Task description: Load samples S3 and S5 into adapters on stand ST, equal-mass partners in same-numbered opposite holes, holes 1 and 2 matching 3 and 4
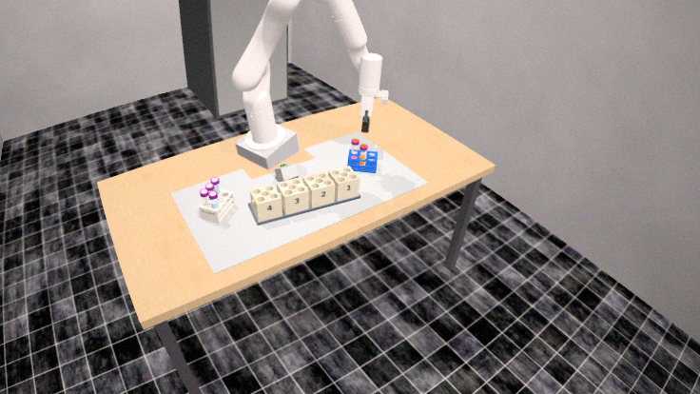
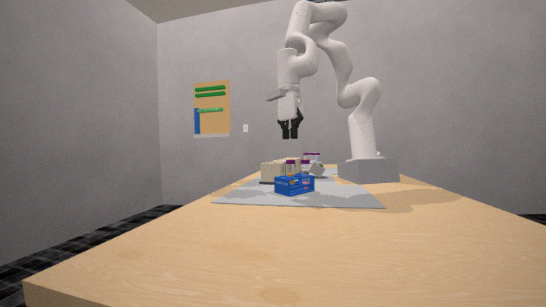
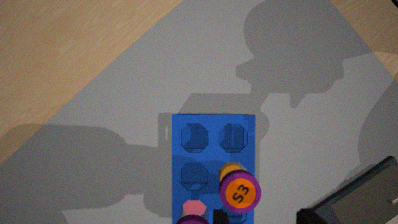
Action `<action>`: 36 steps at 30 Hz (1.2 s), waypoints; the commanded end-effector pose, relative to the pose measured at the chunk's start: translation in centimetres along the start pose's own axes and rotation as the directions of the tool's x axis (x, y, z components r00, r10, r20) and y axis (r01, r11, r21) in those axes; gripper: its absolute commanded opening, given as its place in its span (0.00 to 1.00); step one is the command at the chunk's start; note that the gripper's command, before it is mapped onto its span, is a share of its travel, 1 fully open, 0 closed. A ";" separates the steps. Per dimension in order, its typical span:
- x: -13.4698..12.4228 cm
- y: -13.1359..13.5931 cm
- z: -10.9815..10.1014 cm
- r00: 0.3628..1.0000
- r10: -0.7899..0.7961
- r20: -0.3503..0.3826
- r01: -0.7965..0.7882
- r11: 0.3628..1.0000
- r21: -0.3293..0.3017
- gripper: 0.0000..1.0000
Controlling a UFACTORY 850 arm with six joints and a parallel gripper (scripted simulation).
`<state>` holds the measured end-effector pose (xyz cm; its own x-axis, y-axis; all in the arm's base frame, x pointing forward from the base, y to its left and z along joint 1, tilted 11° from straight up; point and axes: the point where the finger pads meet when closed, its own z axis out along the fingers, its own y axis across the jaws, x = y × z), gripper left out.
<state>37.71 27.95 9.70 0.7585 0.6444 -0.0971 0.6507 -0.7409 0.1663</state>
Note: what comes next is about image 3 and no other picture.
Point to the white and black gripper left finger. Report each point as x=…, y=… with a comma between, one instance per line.
x=220, y=217

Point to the purple-capped tube with orange label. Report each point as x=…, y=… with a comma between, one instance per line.
x=193, y=212

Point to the blue tube rack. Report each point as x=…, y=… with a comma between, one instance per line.
x=195, y=139

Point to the grey bench mat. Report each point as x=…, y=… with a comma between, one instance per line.
x=326, y=112

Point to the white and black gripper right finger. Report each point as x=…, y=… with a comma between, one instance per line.
x=308, y=216

